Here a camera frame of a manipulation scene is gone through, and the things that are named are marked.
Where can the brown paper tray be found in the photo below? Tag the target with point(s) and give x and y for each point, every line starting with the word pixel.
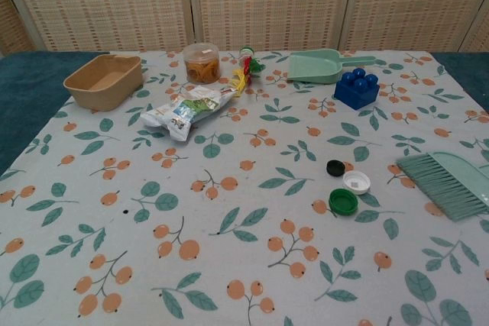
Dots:
pixel 95 99

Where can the woven bamboo screen panel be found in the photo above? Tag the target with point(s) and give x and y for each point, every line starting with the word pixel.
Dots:
pixel 420 5
pixel 107 5
pixel 271 5
pixel 482 41
pixel 9 28

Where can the black bottle cap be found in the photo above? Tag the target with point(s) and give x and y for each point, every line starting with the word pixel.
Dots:
pixel 335 168

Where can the green bottle cap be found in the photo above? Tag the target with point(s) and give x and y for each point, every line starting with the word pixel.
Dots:
pixel 344 202

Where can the mint green dustpan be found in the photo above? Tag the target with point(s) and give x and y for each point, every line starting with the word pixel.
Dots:
pixel 313 68

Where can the small mint green broom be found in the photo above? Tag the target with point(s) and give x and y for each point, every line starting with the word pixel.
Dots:
pixel 439 184

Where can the floral tablecloth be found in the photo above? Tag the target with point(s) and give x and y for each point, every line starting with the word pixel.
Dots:
pixel 229 265

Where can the crumpled white snack bag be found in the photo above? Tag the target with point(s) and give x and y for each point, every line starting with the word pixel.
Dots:
pixel 183 112

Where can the clear jar of rubber bands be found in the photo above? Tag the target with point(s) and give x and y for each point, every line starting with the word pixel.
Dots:
pixel 201 68

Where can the colourful feather toy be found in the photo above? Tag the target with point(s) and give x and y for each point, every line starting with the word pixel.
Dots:
pixel 244 74

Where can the white bottle cap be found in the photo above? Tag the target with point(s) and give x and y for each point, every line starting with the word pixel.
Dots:
pixel 357 179

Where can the blue toy building block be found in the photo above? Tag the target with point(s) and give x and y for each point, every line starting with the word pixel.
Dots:
pixel 355 97

